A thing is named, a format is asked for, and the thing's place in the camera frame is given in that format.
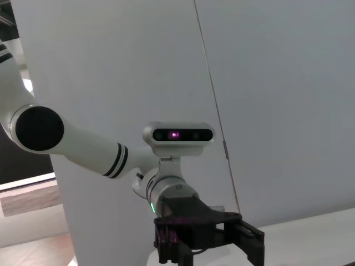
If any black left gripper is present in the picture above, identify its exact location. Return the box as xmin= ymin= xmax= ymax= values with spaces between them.
xmin=154 ymin=195 xmax=266 ymax=266

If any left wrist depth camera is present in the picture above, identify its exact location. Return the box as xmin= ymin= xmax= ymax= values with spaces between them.
xmin=142 ymin=121 xmax=216 ymax=157

